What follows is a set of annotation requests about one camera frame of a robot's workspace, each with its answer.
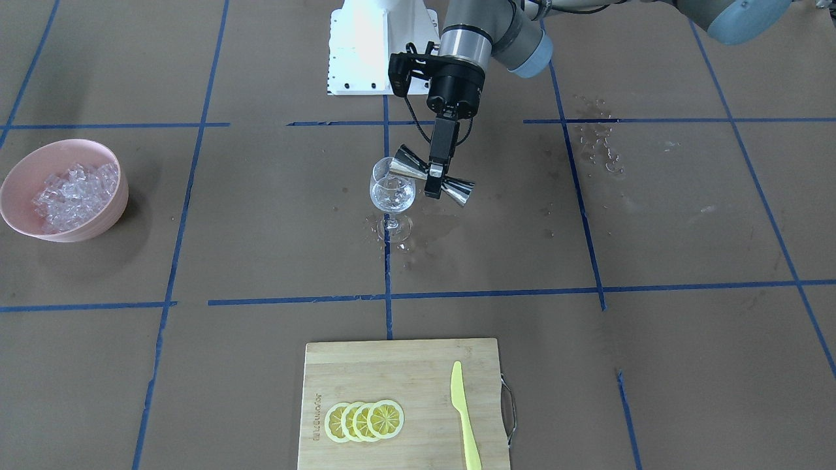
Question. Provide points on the steel double jigger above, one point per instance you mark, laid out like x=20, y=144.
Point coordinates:
x=407, y=164

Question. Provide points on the pile of ice cubes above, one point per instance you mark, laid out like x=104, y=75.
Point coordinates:
x=69, y=199

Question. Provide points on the pink bowl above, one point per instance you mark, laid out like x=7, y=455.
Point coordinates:
x=25, y=180

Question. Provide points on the yellow plastic knife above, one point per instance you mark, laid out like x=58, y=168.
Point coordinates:
x=472, y=459

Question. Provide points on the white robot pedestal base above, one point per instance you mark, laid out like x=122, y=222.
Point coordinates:
x=363, y=34

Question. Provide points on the clear wine glass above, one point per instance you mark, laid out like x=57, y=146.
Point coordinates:
x=392, y=194

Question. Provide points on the bamboo cutting board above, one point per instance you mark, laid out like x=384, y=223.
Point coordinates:
x=415, y=373

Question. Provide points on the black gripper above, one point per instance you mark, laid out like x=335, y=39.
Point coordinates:
x=458, y=90

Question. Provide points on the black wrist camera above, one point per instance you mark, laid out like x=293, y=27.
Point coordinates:
x=404, y=66

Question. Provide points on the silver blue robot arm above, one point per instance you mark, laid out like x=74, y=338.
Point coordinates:
x=475, y=32

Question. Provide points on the lemon slice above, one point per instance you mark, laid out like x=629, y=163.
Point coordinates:
x=346, y=421
x=360, y=426
x=385, y=419
x=334, y=428

